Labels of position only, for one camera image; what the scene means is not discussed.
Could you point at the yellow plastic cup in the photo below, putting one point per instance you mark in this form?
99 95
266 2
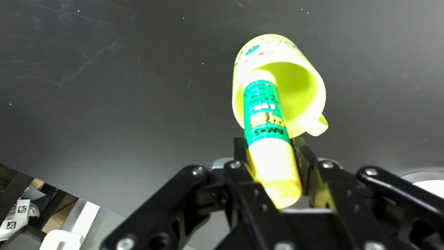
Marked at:
301 86

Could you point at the green yellow glue stick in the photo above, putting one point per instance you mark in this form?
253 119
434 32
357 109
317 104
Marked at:
270 152

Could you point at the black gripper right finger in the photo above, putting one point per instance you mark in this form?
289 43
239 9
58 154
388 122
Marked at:
307 162

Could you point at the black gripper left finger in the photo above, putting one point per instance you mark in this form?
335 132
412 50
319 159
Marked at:
241 163

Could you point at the white marker card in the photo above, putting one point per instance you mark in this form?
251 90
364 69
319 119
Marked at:
19 216

